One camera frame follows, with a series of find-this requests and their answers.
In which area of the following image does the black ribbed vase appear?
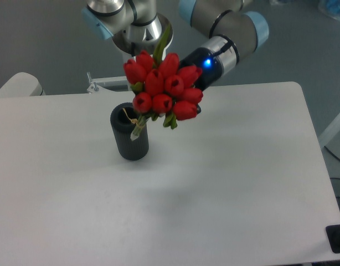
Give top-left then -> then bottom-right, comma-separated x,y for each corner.
110,103 -> 149,161

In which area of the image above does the white furniture piece right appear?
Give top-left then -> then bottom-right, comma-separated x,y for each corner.
318,112 -> 340,150

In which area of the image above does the blue plastic bag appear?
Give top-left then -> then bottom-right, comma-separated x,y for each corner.
318,0 -> 340,21

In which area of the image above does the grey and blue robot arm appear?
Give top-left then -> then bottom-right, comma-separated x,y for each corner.
82,1 -> 269,90

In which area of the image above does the red tulip bouquet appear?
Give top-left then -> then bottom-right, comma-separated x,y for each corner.
122,23 -> 204,141

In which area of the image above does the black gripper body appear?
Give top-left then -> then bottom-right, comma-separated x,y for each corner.
180,47 -> 223,91

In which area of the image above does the black box at table edge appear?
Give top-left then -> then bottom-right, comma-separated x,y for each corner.
326,224 -> 340,254

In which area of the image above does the white rounded chair part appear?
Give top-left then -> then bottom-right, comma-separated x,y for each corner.
0,72 -> 46,99

